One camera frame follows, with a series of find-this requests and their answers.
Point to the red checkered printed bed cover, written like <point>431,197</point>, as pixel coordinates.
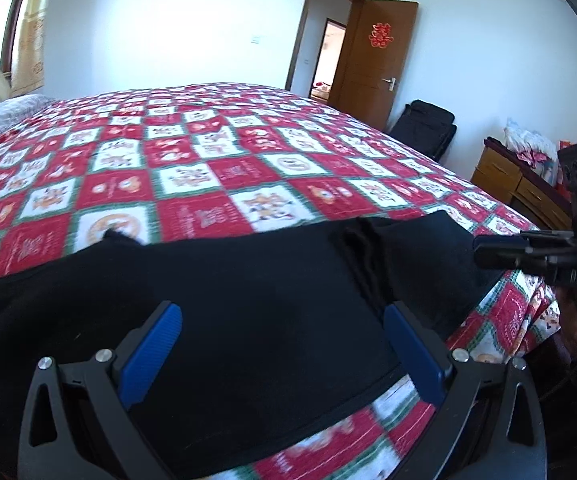
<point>193,160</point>

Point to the red paper door decoration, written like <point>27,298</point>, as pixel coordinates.
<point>379,35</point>

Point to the wooden cabinet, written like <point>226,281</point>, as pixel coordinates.
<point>508,175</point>

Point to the brown wooden door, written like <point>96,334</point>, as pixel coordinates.
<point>368,75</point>

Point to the black folding chair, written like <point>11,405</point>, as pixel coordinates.
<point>426,125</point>

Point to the striped grey pillow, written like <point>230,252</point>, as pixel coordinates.
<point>3,115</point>

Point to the narrow yellow curtain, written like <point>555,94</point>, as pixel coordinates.
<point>31,35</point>

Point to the brown door frame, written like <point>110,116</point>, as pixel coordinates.
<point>301,30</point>

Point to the black pants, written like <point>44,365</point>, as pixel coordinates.
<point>268,300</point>

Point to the clothes pile on dresser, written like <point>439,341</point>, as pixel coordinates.
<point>528,147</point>

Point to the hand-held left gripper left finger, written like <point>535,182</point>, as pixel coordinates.
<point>151,355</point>

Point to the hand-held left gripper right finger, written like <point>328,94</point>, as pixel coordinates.
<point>413,355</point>

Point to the window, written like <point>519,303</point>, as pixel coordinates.
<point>11,25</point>

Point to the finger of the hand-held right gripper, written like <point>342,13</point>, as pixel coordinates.
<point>501,252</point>

